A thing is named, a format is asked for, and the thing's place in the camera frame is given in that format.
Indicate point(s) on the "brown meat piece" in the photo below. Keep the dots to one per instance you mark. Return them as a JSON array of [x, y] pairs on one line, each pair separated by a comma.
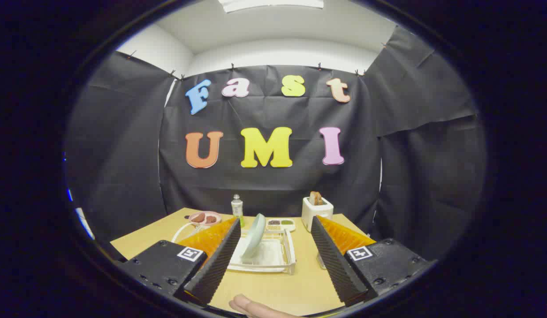
[[198, 217], [210, 219]]

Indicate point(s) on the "clear bottle with green liquid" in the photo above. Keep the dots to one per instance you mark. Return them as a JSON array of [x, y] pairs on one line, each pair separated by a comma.
[[237, 206]]

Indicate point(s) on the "white condiment tray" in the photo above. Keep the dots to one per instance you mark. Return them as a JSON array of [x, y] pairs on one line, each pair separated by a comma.
[[280, 228]]

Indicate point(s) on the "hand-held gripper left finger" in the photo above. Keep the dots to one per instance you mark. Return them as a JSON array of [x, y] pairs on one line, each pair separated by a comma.
[[216, 265]]

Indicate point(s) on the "brown bread slice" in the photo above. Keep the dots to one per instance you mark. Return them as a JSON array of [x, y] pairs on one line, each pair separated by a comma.
[[316, 198]]

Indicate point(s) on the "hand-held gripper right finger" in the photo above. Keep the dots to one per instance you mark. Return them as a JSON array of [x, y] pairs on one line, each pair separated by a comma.
[[339, 269]]

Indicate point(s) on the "ceiling light panel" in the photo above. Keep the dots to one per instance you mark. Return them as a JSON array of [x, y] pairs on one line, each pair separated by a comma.
[[271, 3]]

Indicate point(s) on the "black backdrop cloth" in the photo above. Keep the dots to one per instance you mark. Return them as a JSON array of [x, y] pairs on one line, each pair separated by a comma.
[[273, 185]]

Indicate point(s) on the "pale green plate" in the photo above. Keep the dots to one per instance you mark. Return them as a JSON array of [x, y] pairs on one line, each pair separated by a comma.
[[254, 236]]

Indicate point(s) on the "white toaster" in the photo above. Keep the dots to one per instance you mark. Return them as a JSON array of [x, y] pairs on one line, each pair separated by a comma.
[[309, 214]]

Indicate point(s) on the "small pink plate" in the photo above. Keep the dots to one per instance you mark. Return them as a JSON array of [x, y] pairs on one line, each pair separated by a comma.
[[204, 224]]

